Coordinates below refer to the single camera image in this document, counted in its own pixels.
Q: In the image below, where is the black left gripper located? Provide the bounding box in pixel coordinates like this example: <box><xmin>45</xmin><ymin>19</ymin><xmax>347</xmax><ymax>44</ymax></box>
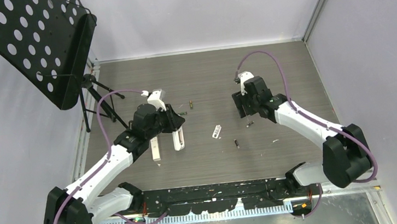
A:
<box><xmin>143</xmin><ymin>103</ymin><xmax>185</xmax><ymax>140</ymax></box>

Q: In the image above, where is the white remote control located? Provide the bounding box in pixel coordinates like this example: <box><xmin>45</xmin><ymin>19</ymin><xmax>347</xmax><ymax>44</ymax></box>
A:
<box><xmin>172</xmin><ymin>126</ymin><xmax>185</xmax><ymax>151</ymax></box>
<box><xmin>150</xmin><ymin>137</ymin><xmax>161</xmax><ymax>162</ymax></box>

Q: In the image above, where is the white battery cover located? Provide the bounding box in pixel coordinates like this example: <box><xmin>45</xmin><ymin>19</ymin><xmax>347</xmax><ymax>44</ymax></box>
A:
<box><xmin>212</xmin><ymin>125</ymin><xmax>222</xmax><ymax>139</ymax></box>

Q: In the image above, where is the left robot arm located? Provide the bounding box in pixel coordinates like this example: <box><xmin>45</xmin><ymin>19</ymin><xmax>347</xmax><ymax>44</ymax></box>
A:
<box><xmin>43</xmin><ymin>104</ymin><xmax>185</xmax><ymax>224</ymax></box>

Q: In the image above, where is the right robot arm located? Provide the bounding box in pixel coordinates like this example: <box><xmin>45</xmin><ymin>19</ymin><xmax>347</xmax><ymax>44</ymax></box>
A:
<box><xmin>232</xmin><ymin>72</ymin><xmax>377</xmax><ymax>196</ymax></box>

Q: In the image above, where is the black music stand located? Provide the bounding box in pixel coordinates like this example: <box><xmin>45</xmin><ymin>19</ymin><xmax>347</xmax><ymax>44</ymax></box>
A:
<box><xmin>0</xmin><ymin>0</ymin><xmax>136</xmax><ymax>144</ymax></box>

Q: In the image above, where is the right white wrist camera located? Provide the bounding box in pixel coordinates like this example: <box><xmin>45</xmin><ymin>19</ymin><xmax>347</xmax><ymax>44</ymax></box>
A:
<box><xmin>234</xmin><ymin>71</ymin><xmax>254</xmax><ymax>96</ymax></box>

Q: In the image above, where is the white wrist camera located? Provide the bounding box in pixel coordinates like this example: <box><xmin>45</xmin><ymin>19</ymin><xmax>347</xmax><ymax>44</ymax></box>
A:
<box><xmin>141</xmin><ymin>89</ymin><xmax>166</xmax><ymax>111</ymax></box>
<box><xmin>234</xmin><ymin>71</ymin><xmax>254</xmax><ymax>96</ymax></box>

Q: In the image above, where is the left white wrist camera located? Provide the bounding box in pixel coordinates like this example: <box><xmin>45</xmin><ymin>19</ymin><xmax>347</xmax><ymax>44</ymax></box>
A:
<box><xmin>141</xmin><ymin>89</ymin><xmax>166</xmax><ymax>111</ymax></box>

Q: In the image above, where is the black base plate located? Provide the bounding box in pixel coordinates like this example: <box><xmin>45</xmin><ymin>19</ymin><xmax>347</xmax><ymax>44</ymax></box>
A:
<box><xmin>107</xmin><ymin>173</ymin><xmax>324</xmax><ymax>224</ymax></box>

